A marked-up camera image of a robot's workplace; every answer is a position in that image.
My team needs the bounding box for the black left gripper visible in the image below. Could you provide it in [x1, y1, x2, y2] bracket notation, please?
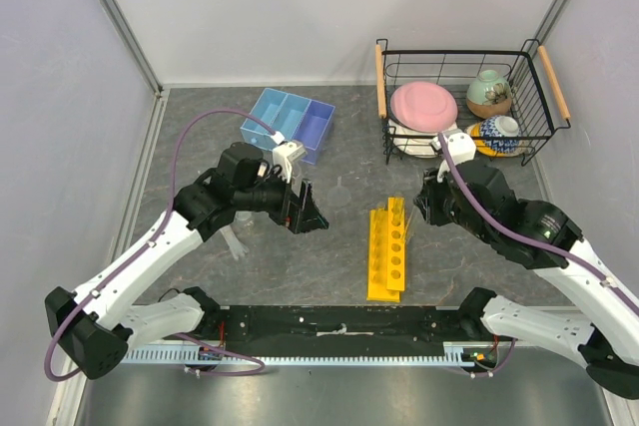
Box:
[235, 163, 328, 233]

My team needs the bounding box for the yellow test tube rack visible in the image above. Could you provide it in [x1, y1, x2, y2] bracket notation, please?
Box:
[366, 198, 406, 302]

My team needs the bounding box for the blue three-compartment drawer box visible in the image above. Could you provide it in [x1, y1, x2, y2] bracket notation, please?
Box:
[250, 88, 335, 165]

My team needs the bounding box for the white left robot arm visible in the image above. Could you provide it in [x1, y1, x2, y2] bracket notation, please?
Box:
[44, 141, 328, 379]

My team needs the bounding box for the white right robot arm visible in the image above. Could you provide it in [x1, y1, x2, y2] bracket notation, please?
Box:
[414, 160, 638, 400]

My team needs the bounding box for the white plate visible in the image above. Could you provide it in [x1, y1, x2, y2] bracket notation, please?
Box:
[387, 120, 437, 159]

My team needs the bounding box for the small clear glass vial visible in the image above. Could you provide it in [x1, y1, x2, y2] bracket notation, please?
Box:
[235, 212, 253, 223]

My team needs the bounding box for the clear plastic dropper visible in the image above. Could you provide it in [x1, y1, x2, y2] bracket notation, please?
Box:
[220, 225, 249, 261]

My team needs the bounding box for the blue white patterned bowl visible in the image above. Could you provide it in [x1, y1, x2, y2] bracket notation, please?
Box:
[479, 115, 520, 153]

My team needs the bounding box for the pink plate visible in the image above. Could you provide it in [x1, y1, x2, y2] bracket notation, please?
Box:
[390, 81, 458, 133]

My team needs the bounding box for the green brown ceramic bowl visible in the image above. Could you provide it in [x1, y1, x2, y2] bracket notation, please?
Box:
[466, 69, 512, 120]

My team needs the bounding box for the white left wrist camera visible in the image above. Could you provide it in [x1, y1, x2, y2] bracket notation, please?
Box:
[271, 131, 307, 184]

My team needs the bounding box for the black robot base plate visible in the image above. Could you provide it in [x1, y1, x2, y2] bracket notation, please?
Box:
[189, 288, 510, 357]

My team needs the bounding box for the black wire basket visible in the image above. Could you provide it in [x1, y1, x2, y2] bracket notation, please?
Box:
[374, 38, 571, 165]

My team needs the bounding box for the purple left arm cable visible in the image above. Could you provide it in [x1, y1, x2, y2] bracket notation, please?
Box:
[43, 109, 266, 381]

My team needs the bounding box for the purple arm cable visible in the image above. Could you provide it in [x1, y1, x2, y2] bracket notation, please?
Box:
[437, 132, 639, 380]
[43, 109, 266, 381]

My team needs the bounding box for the white slotted cable duct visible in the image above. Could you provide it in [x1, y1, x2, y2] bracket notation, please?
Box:
[122, 341, 474, 368]

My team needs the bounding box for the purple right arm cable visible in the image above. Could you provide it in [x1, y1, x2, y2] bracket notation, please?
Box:
[437, 132, 639, 380]

